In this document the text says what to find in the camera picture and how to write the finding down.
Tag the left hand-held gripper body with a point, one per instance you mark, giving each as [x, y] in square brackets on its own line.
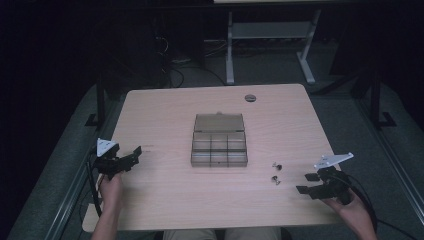
[110, 163]

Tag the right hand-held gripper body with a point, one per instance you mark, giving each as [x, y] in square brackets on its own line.
[333, 183]

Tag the person's left hand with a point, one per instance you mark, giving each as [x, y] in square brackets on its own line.
[111, 193]

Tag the person's right hand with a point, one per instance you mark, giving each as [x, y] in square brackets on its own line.
[350, 211]

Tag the small metal screw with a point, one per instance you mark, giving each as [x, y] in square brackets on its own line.
[275, 180]
[277, 166]

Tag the black metal stand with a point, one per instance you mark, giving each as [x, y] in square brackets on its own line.
[100, 106]
[376, 103]

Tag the clear plastic compartment box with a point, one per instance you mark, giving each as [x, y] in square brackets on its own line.
[219, 143]

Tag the round grey table grommet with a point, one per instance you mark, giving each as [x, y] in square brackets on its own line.
[250, 98]

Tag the white metal desk frame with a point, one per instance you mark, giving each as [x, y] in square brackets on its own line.
[270, 31]

